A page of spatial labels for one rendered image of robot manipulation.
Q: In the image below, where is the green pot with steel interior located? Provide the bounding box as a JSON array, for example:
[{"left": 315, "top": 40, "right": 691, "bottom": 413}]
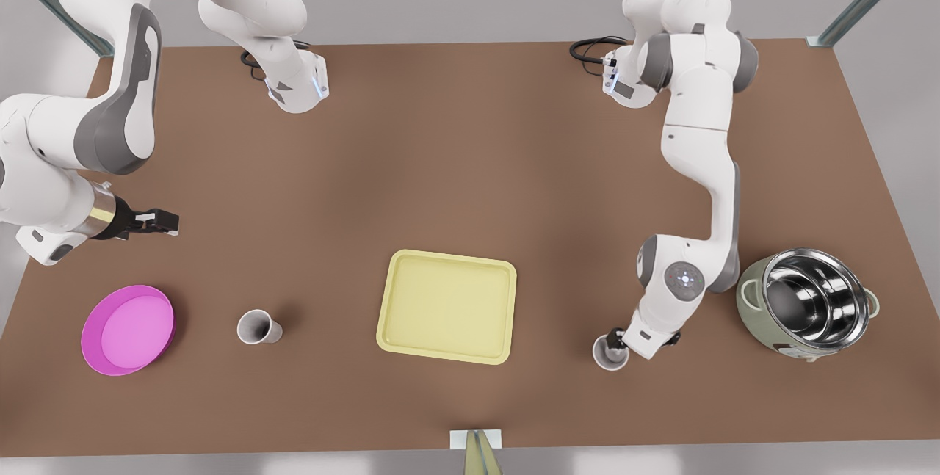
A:
[{"left": 737, "top": 247, "right": 880, "bottom": 362}]

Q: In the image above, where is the white IKEA cup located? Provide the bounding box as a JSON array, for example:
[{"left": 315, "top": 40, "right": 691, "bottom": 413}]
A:
[
  {"left": 593, "top": 333, "right": 630, "bottom": 371},
  {"left": 236, "top": 309, "right": 283, "bottom": 346}
]

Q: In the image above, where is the black cable loop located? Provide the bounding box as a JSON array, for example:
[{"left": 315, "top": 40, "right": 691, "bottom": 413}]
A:
[
  {"left": 240, "top": 40, "right": 314, "bottom": 84},
  {"left": 569, "top": 36, "right": 630, "bottom": 76}
]

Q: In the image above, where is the yellow rectangular tray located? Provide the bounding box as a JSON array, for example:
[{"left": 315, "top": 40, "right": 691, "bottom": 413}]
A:
[{"left": 376, "top": 249, "right": 518, "bottom": 366}]

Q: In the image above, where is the pink round bowl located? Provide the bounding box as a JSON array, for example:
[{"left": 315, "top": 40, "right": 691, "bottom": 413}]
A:
[{"left": 81, "top": 285, "right": 176, "bottom": 377}]

